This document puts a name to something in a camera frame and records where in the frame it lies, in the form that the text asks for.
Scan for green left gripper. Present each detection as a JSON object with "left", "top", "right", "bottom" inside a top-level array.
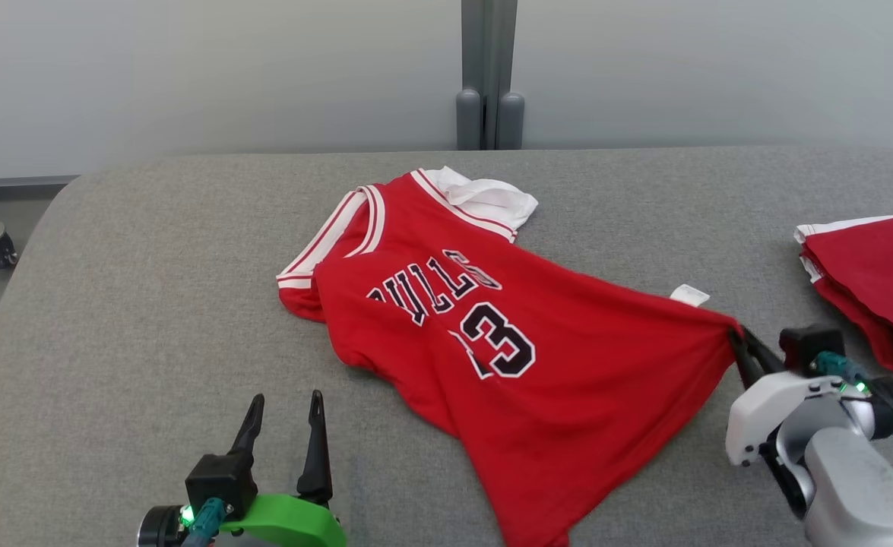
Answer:
[{"left": 220, "top": 390, "right": 347, "bottom": 547}]

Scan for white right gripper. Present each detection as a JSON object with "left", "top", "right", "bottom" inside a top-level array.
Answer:
[{"left": 725, "top": 325, "right": 846, "bottom": 466}]

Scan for red shorts with white trim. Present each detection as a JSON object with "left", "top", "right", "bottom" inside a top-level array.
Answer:
[{"left": 794, "top": 211, "right": 893, "bottom": 373}]

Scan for red white Bulls jersey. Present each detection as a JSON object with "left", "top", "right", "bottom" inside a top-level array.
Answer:
[{"left": 275, "top": 166, "right": 743, "bottom": 547}]

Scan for right arm cable teal connector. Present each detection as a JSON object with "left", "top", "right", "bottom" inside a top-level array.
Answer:
[{"left": 815, "top": 351, "right": 893, "bottom": 445}]

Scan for arm cable teal connector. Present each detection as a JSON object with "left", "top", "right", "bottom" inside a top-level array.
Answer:
[
  {"left": 180, "top": 498, "right": 226, "bottom": 547},
  {"left": 815, "top": 351, "right": 893, "bottom": 445}
]

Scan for left arm cable teal connector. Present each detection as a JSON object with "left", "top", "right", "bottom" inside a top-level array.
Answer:
[{"left": 180, "top": 498, "right": 226, "bottom": 547}]

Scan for grey metal double post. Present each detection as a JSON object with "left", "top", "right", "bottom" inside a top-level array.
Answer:
[{"left": 455, "top": 0, "right": 527, "bottom": 151}]

